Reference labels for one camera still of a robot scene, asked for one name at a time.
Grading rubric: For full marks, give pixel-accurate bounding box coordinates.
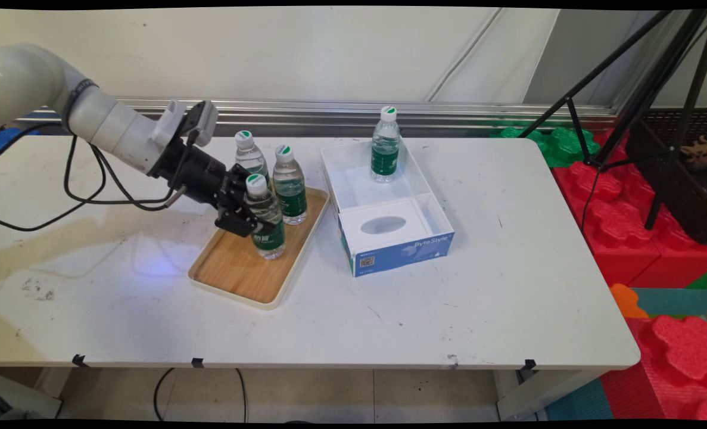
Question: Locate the orange foam piece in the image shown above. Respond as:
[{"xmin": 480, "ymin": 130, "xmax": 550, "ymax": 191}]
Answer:
[{"xmin": 608, "ymin": 283, "xmax": 650, "ymax": 319}]

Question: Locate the brown toy animal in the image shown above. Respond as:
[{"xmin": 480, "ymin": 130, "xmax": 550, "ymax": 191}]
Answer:
[{"xmin": 681, "ymin": 136, "xmax": 707, "ymax": 166}]

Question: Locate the thin black tripod cable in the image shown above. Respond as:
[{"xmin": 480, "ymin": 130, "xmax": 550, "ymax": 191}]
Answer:
[{"xmin": 581, "ymin": 164, "xmax": 603, "ymax": 234}]

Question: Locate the black tripod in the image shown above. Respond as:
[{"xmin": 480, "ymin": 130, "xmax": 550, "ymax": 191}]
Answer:
[{"xmin": 517, "ymin": 9, "xmax": 707, "ymax": 230}]

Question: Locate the white and blue cardboard box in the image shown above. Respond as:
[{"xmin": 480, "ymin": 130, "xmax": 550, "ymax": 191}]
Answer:
[{"xmin": 319, "ymin": 140, "xmax": 455, "ymax": 278}]

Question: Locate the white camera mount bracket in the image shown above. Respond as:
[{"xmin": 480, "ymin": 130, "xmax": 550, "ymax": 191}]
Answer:
[{"xmin": 151, "ymin": 100, "xmax": 187, "ymax": 150}]

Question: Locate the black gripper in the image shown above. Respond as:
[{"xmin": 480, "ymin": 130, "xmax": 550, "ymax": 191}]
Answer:
[{"xmin": 150, "ymin": 138, "xmax": 275, "ymax": 237}]

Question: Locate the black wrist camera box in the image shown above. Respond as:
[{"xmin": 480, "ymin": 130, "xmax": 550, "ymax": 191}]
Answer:
[{"xmin": 183, "ymin": 100, "xmax": 219, "ymax": 148}]

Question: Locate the blue foam block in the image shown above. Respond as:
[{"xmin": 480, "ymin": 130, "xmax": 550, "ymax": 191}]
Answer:
[{"xmin": 0, "ymin": 124, "xmax": 38, "ymax": 163}]

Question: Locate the black floor cable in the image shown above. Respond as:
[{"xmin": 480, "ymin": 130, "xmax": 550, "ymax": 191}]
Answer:
[
  {"xmin": 152, "ymin": 368, "xmax": 176, "ymax": 422},
  {"xmin": 236, "ymin": 368, "xmax": 248, "ymax": 422}
]

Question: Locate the green foam block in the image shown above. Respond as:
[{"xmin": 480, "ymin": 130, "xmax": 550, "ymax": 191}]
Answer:
[{"xmin": 490, "ymin": 122, "xmax": 601, "ymax": 169}]

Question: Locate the teal foam mat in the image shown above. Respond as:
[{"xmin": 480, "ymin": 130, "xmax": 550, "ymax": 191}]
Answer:
[{"xmin": 630, "ymin": 288, "xmax": 707, "ymax": 316}]

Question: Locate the wooden tray with cream rim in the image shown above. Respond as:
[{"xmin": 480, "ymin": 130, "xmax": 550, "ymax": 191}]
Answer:
[{"xmin": 187, "ymin": 186, "xmax": 331, "ymax": 310}]

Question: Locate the large red foam block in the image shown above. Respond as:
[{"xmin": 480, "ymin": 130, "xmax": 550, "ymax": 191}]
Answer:
[{"xmin": 553, "ymin": 128, "xmax": 707, "ymax": 290}]

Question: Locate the black mesh basket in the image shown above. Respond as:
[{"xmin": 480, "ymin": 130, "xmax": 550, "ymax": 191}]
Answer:
[{"xmin": 624, "ymin": 107, "xmax": 707, "ymax": 245}]

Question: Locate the white table leg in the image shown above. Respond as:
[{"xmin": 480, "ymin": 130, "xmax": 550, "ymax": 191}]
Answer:
[{"xmin": 496, "ymin": 368, "xmax": 610, "ymax": 421}]

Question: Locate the black cable strap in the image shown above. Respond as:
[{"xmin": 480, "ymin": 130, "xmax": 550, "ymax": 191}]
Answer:
[{"xmin": 61, "ymin": 79, "xmax": 99, "ymax": 129}]

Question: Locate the metal wall rail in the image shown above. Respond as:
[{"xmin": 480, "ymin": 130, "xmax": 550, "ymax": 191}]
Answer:
[{"xmin": 17, "ymin": 98, "xmax": 619, "ymax": 138}]

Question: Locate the clear green-label water bottle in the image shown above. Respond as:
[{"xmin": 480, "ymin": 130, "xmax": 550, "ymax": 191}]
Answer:
[
  {"xmin": 245, "ymin": 173, "xmax": 287, "ymax": 260},
  {"xmin": 272, "ymin": 144, "xmax": 308, "ymax": 226},
  {"xmin": 370, "ymin": 106, "xmax": 401, "ymax": 184},
  {"xmin": 234, "ymin": 130, "xmax": 270, "ymax": 185}
]

